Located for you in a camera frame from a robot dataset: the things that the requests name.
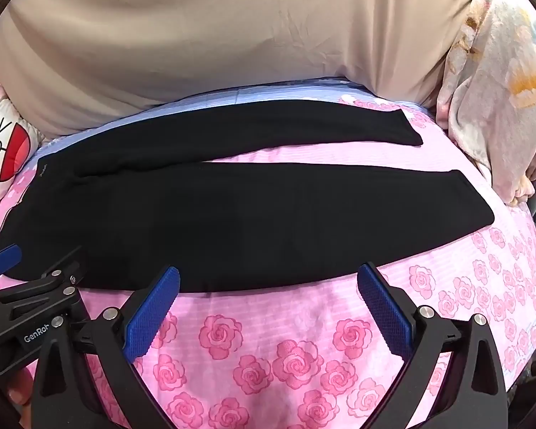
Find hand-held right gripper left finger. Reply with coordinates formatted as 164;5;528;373
32;267;180;429

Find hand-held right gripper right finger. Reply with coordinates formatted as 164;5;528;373
357;263;507;429

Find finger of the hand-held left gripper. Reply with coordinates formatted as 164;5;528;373
0;245;22;279
0;246;84;305

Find black pants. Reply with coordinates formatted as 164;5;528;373
0;100;495;294

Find person's left hand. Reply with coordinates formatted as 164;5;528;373
6;366;35;408

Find pink rose print bedsheet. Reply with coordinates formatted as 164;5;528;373
0;78;536;429

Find white cartoon face pillow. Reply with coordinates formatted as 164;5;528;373
0;83;42;216

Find pale floral blanket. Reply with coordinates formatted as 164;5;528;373
435;0;536;208

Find beige curtain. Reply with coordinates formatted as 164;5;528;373
0;0;490;140

